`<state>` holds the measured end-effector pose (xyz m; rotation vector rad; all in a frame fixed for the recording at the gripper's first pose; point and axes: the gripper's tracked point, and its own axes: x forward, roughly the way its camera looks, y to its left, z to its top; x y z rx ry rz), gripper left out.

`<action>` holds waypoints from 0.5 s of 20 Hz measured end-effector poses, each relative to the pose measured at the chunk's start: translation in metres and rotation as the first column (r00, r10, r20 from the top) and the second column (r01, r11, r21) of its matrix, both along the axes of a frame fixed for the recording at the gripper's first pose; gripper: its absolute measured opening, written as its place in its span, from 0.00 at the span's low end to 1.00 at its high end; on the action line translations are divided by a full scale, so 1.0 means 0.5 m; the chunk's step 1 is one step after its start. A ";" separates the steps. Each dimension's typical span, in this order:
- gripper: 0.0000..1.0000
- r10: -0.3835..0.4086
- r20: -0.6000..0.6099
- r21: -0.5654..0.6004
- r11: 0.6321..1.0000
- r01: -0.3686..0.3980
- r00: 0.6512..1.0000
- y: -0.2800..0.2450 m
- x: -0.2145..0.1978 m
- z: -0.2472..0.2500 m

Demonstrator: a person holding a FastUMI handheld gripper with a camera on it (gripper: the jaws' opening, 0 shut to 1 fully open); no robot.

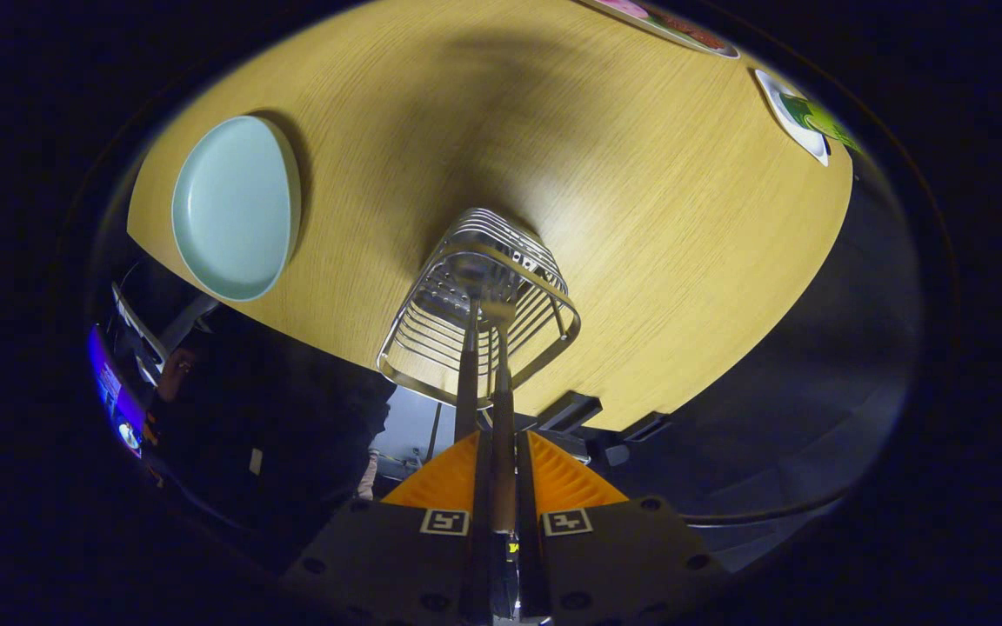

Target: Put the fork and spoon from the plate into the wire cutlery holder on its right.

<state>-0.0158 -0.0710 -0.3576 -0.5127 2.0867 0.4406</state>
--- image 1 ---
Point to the white oval food plate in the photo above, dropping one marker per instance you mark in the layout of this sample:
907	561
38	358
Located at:
714	49

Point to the pink ham slice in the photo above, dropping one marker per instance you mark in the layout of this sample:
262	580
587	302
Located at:
625	7

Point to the white keyboard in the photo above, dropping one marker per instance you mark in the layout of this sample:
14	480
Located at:
131	326

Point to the black table bracket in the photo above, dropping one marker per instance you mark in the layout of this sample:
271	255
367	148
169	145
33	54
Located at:
571	410

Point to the green label drink bottle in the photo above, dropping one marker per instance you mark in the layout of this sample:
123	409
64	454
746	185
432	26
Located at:
823	122

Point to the glowing purple computer screen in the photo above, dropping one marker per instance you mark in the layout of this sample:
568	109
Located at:
114	400

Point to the pale teal round plate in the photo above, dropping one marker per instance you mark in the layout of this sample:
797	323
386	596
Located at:
231	209

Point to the silver metal fork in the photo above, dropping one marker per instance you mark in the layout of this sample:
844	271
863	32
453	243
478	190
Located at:
503	417

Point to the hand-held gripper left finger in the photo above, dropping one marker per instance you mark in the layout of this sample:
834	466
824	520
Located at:
480	487

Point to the white square coaster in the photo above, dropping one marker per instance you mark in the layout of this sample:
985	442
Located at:
777	97

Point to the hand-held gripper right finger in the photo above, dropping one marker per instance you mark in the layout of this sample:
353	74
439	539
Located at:
525	522

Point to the brown meat piece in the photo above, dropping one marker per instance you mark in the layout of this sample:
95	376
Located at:
692	35

